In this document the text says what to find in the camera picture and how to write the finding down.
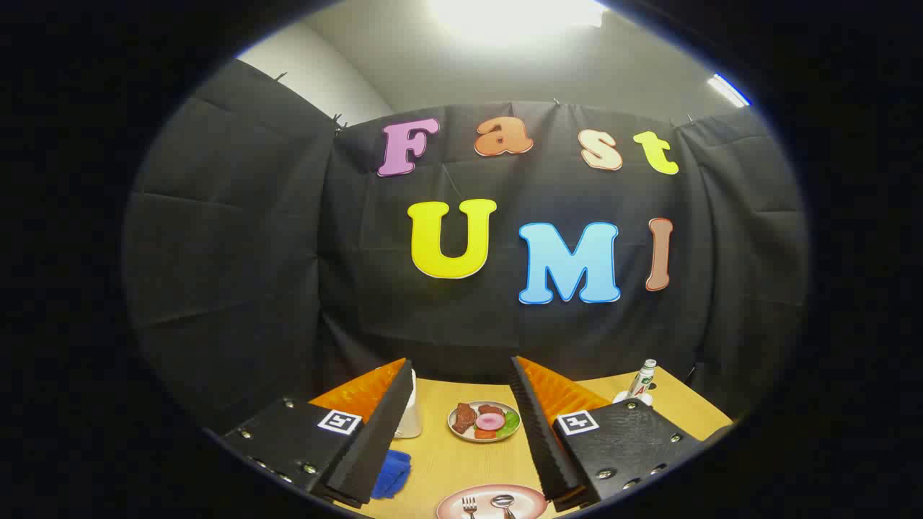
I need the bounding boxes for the oval plate of toy food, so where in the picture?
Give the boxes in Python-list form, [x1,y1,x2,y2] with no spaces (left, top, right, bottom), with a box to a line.
[447,401,521,443]

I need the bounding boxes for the ceiling light strip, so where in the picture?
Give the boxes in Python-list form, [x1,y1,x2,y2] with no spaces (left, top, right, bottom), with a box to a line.
[707,74,751,109]

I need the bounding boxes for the bright ceiling light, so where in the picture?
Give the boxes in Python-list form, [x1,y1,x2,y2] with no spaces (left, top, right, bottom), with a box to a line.
[425,0,610,44]

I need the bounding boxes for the white toaster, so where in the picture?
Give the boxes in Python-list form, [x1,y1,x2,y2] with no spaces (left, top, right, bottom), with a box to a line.
[393,371,423,439]

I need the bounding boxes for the blue towel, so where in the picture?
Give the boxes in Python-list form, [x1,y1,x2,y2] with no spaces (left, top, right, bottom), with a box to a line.
[371,450,412,500]

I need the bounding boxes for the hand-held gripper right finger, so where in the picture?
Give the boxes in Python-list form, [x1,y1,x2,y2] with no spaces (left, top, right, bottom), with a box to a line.
[509,356,704,513]

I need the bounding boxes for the pink round plate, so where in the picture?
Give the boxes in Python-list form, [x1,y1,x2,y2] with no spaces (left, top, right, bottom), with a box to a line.
[436,484,549,519]

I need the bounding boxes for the small white drink bottle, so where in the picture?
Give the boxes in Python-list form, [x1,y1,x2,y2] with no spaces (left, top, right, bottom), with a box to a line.
[627,359,658,399]

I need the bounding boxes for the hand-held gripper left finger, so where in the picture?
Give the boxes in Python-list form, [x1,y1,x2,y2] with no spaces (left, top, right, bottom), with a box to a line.
[220,358,415,509]

